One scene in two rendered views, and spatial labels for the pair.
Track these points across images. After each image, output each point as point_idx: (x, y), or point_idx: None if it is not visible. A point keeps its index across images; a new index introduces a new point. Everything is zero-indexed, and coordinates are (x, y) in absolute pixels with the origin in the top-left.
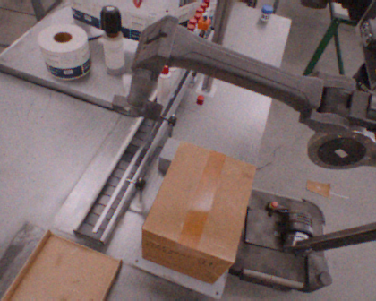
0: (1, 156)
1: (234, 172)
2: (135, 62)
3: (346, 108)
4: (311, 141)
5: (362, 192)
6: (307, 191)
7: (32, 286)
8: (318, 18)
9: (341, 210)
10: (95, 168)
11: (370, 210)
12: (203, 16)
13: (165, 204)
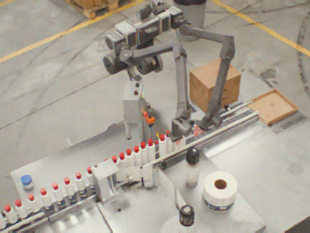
0: (279, 166)
1: (199, 72)
2: (234, 48)
3: (190, 24)
4: (162, 64)
5: (54, 137)
6: None
7: (279, 113)
8: None
9: (80, 137)
10: (236, 139)
11: (65, 127)
12: (151, 116)
13: (229, 75)
